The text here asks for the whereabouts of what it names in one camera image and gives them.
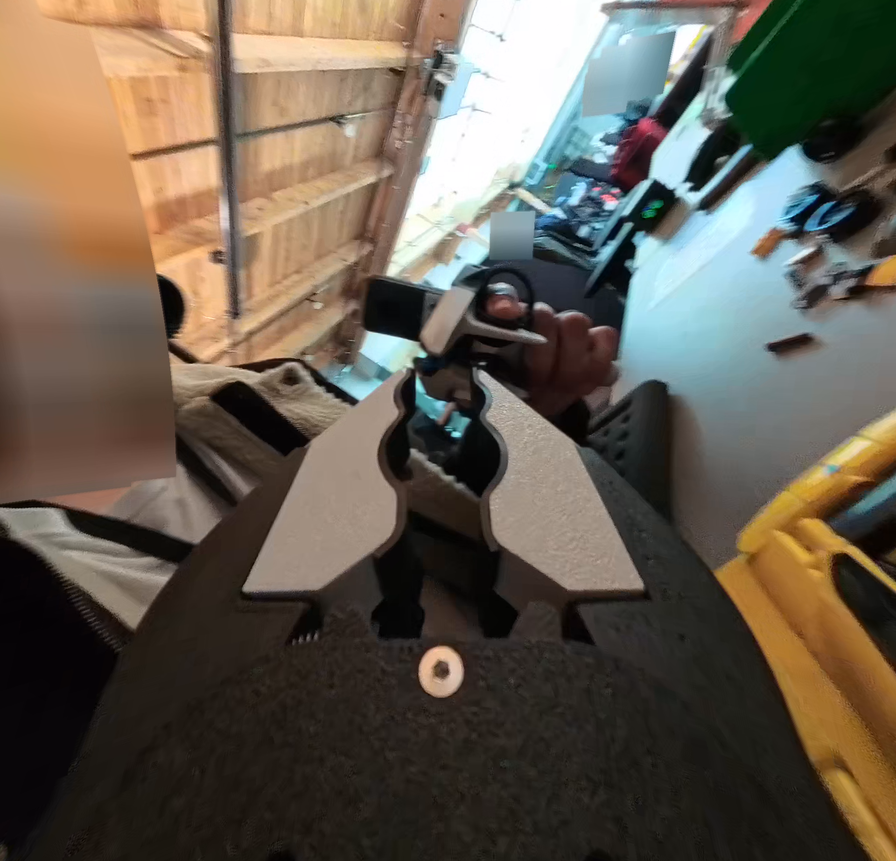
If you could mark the black wheel hub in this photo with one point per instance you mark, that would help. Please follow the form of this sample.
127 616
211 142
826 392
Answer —
850 213
808 206

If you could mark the dark perforated panel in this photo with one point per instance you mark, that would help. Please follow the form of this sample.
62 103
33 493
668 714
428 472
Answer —
630 441

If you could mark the yellow brick car model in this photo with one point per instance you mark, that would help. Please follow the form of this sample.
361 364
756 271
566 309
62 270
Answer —
826 595

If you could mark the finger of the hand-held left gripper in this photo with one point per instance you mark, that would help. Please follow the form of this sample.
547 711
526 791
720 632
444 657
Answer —
451 385
455 322

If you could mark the ceiling spot lamp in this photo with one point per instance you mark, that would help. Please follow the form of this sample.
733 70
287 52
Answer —
346 127

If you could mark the white ceiling device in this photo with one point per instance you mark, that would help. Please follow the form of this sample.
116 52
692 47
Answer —
444 76

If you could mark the pile of yellow black pieces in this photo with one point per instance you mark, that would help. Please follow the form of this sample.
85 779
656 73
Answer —
826 273

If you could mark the green plastic bin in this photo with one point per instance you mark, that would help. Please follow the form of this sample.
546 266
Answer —
805 55

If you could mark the black background table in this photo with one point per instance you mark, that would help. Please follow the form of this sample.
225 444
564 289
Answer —
581 280

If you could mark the light grey hoodie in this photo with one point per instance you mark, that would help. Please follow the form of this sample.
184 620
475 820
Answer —
105 546

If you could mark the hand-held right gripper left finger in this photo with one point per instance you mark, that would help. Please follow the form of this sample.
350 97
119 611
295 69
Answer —
322 525

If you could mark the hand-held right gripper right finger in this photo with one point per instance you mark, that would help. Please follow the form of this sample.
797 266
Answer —
560 525

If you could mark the grey desk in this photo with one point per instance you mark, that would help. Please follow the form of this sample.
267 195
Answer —
700 385

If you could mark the black fleece-lined jacket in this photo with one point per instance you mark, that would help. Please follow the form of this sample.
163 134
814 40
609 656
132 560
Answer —
42 665

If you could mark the small digital display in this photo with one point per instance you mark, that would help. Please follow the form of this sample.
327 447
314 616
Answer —
651 209

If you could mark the black toy tire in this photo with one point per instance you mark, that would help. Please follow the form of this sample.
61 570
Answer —
829 139

